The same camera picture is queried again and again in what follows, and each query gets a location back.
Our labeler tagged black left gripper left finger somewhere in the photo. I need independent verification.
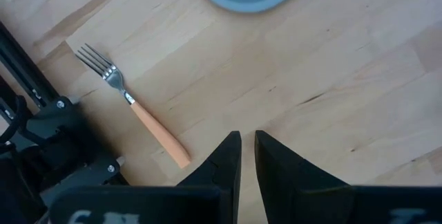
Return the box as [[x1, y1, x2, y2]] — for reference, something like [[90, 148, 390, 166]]
[[177, 130, 242, 224]]

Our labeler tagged fork with orange handle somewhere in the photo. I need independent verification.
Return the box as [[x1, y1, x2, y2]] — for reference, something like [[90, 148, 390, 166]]
[[75, 43, 192, 169]]

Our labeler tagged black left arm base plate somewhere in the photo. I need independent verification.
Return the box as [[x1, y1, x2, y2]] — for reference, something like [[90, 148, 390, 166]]
[[0, 94, 129, 218]]

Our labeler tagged black metal table frame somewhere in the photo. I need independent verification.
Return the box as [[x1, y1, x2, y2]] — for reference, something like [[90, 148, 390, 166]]
[[0, 21, 61, 109]]

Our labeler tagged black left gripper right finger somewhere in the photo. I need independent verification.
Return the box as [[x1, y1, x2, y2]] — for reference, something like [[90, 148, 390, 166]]
[[254, 129, 350, 224]]

